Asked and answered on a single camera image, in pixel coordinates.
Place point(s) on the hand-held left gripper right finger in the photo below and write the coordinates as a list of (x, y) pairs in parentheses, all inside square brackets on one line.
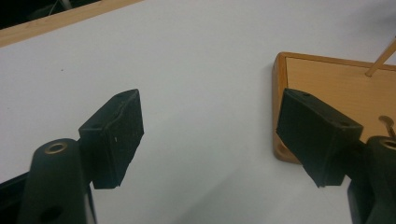
[(314, 133)]

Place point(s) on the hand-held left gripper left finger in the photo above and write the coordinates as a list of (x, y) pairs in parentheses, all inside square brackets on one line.
[(115, 140)]

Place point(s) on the wooden picture frame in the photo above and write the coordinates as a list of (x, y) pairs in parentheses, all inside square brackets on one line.
[(327, 81)]

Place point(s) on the white paper sheet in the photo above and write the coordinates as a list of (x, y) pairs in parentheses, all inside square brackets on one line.
[(193, 62)]

